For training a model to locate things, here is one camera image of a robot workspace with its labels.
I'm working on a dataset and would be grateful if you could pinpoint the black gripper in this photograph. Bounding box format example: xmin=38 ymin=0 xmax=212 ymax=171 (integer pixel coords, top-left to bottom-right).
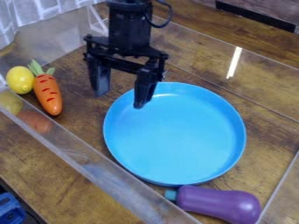
xmin=85 ymin=0 xmax=170 ymax=109

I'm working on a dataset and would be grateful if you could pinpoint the orange toy carrot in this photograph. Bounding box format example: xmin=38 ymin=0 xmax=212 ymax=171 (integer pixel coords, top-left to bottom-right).
xmin=29 ymin=60 xmax=63 ymax=116

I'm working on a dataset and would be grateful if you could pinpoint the round blue tray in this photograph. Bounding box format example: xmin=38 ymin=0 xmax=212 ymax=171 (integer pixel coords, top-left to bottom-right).
xmin=103 ymin=82 xmax=248 ymax=186

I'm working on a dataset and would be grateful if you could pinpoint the yellow toy lemon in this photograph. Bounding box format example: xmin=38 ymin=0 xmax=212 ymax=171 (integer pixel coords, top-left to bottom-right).
xmin=6 ymin=66 xmax=34 ymax=95

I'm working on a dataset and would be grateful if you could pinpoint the white mesh curtain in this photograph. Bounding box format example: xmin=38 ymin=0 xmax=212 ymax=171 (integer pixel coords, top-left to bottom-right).
xmin=0 ymin=0 xmax=107 ymax=50

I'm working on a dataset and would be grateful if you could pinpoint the purple toy eggplant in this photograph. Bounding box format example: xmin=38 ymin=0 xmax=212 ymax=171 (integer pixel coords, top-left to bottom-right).
xmin=165 ymin=185 xmax=262 ymax=224

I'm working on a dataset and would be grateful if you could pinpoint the blue device corner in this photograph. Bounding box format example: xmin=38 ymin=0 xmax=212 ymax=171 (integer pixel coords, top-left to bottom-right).
xmin=0 ymin=192 xmax=26 ymax=224

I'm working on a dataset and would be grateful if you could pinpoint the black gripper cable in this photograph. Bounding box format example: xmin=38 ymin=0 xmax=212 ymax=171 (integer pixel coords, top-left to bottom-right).
xmin=143 ymin=0 xmax=174 ymax=29

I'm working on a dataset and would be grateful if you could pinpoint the clear acrylic barrier wall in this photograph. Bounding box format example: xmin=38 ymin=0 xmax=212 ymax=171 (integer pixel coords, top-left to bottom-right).
xmin=0 ymin=3 xmax=299 ymax=224

